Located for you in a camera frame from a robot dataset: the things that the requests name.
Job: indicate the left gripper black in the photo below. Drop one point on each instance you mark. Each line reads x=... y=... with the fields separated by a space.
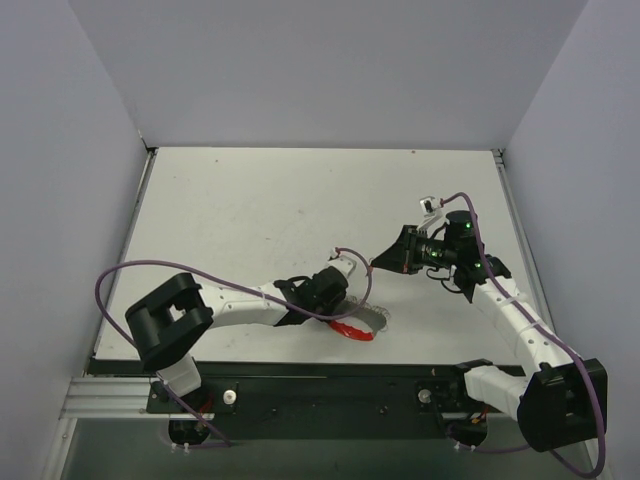
x=338 y=304

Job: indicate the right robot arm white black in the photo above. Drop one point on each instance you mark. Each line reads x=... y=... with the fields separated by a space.
x=561 y=398

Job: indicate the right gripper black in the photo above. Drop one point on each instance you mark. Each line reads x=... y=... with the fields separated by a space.
x=409 y=250

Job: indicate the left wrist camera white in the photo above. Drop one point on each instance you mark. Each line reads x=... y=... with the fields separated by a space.
x=345 y=265

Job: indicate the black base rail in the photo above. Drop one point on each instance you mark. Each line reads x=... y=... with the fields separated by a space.
x=278 y=401

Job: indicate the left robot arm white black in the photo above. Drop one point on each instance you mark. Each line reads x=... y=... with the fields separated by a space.
x=167 y=323

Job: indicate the metal key holder red handle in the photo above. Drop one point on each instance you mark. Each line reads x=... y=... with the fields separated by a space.
x=364 y=324

